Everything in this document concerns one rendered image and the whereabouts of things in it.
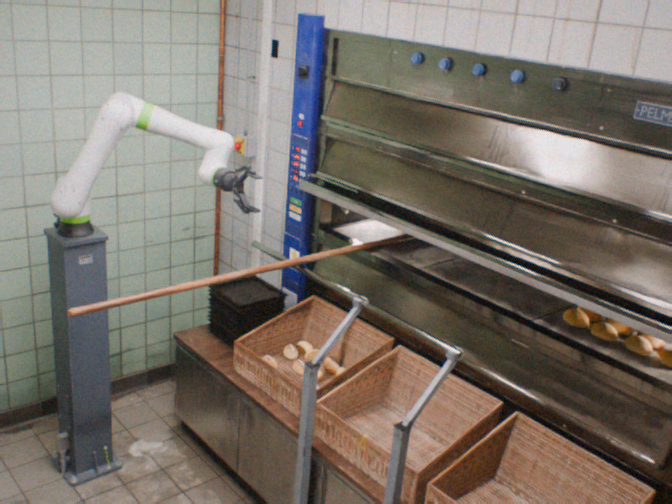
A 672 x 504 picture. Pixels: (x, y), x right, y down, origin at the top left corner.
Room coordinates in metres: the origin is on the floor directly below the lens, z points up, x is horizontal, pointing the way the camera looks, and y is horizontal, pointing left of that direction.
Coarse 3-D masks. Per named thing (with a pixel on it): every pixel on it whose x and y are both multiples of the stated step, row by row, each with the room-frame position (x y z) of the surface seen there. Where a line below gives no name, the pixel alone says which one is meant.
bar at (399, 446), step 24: (336, 288) 2.59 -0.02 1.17; (384, 312) 2.40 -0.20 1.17; (336, 336) 2.43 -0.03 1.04; (432, 336) 2.23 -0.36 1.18; (312, 360) 2.38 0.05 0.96; (456, 360) 2.13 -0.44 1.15; (312, 384) 2.34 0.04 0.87; (432, 384) 2.09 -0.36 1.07; (312, 408) 2.35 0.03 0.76; (312, 432) 2.36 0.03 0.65; (408, 432) 2.00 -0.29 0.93
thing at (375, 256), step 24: (336, 240) 3.17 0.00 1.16; (384, 264) 2.93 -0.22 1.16; (408, 264) 2.90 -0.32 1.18; (432, 288) 2.72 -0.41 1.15; (456, 288) 2.67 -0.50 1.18; (480, 312) 2.53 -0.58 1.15; (504, 312) 2.48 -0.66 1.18; (528, 336) 2.36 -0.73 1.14; (552, 336) 2.31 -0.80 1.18; (600, 360) 2.15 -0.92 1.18; (648, 384) 2.02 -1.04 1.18
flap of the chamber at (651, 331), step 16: (320, 192) 3.05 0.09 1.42; (336, 192) 3.17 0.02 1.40; (352, 208) 2.89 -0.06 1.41; (384, 208) 3.02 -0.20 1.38; (400, 224) 2.69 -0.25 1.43; (432, 240) 2.55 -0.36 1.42; (464, 256) 2.43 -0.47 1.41; (496, 256) 2.49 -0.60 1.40; (512, 272) 2.28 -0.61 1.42; (544, 272) 2.40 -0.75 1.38; (544, 288) 2.18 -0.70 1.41; (576, 304) 2.09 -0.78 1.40; (592, 304) 2.06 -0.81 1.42; (624, 320) 1.97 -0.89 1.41; (656, 320) 2.04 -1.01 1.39; (656, 336) 1.89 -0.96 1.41
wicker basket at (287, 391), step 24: (288, 312) 3.10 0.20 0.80; (312, 312) 3.18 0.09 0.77; (336, 312) 3.09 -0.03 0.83; (264, 336) 3.01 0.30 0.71; (288, 336) 3.11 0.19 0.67; (312, 336) 3.13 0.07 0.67; (360, 336) 2.95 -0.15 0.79; (384, 336) 2.86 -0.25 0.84; (240, 360) 2.87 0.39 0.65; (264, 360) 2.74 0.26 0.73; (288, 360) 3.02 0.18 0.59; (336, 360) 2.99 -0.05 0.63; (360, 360) 2.69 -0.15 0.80; (264, 384) 2.73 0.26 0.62; (288, 384) 2.61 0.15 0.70; (336, 384) 2.84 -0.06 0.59; (288, 408) 2.60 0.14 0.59
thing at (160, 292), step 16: (384, 240) 3.11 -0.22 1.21; (400, 240) 3.18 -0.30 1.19; (304, 256) 2.81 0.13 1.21; (320, 256) 2.85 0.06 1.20; (240, 272) 2.58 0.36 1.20; (256, 272) 2.63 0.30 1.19; (160, 288) 2.36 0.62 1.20; (176, 288) 2.39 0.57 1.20; (192, 288) 2.44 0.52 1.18; (96, 304) 2.19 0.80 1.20; (112, 304) 2.22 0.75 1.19; (128, 304) 2.27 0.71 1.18
